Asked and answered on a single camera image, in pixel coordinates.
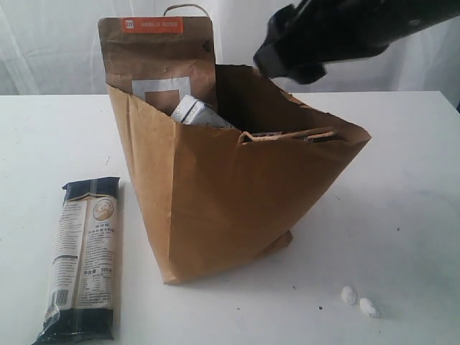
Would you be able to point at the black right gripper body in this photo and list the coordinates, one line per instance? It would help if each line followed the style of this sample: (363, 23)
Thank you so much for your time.
(308, 36)

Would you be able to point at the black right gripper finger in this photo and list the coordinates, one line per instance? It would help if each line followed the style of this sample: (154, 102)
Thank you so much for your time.
(269, 63)

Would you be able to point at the small white blue milk carton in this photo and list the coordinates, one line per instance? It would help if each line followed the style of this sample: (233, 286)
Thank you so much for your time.
(192, 111)

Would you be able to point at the brown kraft pouch with window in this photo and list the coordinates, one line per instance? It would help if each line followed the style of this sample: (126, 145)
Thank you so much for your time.
(160, 59)

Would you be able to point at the brown paper bag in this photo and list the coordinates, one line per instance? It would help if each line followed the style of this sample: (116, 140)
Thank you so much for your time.
(216, 198)

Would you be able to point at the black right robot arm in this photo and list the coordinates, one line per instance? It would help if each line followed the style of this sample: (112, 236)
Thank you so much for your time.
(391, 20)

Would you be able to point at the white garlic clove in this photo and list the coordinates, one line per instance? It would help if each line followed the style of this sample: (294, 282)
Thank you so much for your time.
(349, 295)

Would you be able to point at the white garlic cloves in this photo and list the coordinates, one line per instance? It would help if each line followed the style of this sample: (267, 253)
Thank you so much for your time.
(368, 308)

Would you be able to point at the dark blue noodle packet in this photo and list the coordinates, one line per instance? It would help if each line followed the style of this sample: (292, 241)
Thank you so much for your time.
(81, 289)

